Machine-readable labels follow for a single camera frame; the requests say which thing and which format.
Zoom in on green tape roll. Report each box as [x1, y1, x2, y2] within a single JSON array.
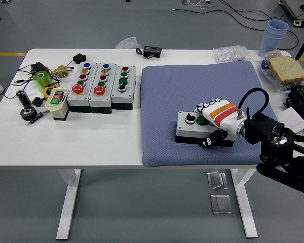
[[31, 70, 53, 92]]

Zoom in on brass valve fitting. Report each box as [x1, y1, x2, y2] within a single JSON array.
[[50, 65, 69, 78]]

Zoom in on grey five-button emergency stop box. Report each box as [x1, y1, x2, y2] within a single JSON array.
[[88, 62, 117, 114], [66, 62, 100, 113]]

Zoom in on black digital meter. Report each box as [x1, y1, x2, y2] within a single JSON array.
[[135, 45, 163, 60]]

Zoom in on yellow tape roll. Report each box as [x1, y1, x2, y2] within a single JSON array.
[[42, 85, 58, 99]]

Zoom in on white table leg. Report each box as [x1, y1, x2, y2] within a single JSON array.
[[55, 169, 82, 240], [230, 168, 259, 239]]

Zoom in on bread slice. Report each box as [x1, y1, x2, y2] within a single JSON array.
[[268, 56, 304, 86]]

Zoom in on thin black table cable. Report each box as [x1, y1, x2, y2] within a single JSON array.
[[2, 63, 61, 99]]

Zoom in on clear crinkled plastic bag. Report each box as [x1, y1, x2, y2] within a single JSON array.
[[212, 45, 251, 63]]

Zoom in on grey four-control button box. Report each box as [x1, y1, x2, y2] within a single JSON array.
[[175, 110, 236, 148]]

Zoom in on clear container with cookie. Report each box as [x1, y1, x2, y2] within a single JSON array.
[[262, 50, 292, 63]]

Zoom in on black textured block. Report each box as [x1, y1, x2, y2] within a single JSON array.
[[283, 85, 304, 117]]

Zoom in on stacked blue cups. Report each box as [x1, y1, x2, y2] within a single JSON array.
[[258, 19, 289, 58]]

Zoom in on black floor cable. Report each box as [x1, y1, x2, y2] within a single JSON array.
[[177, 0, 300, 51]]

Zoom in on clear plastic box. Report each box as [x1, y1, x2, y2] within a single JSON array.
[[207, 170, 229, 190], [209, 193, 233, 215]]

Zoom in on small white switch box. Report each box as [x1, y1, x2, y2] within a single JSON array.
[[45, 86, 69, 122]]

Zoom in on small black module with wires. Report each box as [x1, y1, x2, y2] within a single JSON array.
[[72, 53, 86, 64]]

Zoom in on white plastic bag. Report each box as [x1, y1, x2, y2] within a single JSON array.
[[115, 36, 138, 50]]

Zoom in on white card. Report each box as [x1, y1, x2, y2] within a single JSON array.
[[276, 108, 304, 134]]

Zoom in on grey box red green selector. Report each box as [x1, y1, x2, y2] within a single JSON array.
[[110, 64, 137, 111]]

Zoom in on black power adapter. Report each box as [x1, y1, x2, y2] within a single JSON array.
[[30, 62, 48, 74]]

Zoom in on black gear shaft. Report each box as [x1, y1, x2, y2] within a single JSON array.
[[16, 90, 37, 123]]

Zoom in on black pen tool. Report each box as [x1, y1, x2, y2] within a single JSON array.
[[27, 110, 51, 126]]

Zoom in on blue-grey padded mat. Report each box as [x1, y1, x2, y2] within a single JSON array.
[[140, 60, 292, 168]]

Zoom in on white cable bundle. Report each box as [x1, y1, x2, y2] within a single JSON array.
[[181, 0, 212, 8]]

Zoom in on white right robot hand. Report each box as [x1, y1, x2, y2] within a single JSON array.
[[194, 97, 244, 148]]

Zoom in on blue plate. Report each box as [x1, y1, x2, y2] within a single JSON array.
[[260, 58, 304, 84]]

